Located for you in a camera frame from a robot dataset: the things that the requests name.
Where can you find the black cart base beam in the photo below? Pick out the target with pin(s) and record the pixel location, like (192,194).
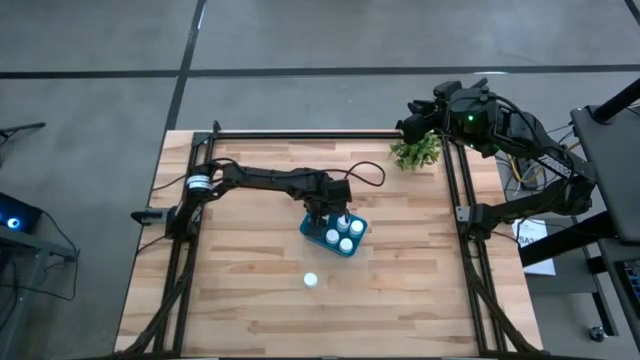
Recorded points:
(565,240)

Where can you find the black box with blue light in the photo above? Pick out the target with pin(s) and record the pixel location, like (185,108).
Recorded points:
(17,212)

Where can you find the dark grey cart top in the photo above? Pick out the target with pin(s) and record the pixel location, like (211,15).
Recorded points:
(610,165)

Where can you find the black tripod leg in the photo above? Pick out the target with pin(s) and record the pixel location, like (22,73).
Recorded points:
(25,128)

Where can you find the teal plastic basket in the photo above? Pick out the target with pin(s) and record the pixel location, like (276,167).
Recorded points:
(312,236)

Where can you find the cart caster wheel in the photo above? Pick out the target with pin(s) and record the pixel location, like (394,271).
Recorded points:
(597,334)

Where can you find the small green artificial plant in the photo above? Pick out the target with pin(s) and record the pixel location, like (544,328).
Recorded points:
(415,154)

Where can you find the grey metal desk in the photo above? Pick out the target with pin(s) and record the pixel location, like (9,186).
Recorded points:
(25,260)

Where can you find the black aluminium table frame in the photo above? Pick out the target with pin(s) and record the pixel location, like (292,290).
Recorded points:
(300,135)

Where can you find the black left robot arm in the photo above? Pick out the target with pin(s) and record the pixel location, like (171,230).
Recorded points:
(260,177)

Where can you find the black cart pole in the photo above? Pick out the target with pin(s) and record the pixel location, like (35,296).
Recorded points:
(617,104)

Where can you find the white pill bottle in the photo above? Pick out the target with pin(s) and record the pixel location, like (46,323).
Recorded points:
(310,280)
(343,223)
(346,244)
(332,236)
(356,227)

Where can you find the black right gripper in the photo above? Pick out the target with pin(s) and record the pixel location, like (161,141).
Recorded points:
(435,114)

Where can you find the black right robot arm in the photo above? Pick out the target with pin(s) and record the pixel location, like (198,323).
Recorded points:
(530,135)

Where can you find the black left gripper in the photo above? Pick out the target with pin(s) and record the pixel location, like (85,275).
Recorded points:
(332,192)

